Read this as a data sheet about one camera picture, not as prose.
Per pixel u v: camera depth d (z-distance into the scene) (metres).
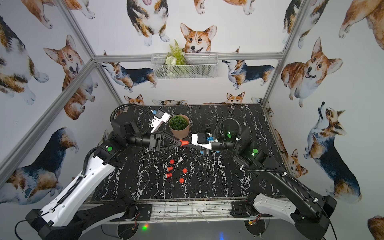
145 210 0.74
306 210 0.39
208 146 0.48
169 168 0.87
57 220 0.37
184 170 0.88
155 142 0.50
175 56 0.82
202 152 0.94
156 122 0.53
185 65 0.87
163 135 0.52
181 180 0.84
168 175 0.85
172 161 0.91
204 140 0.42
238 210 0.73
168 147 0.52
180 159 0.93
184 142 0.53
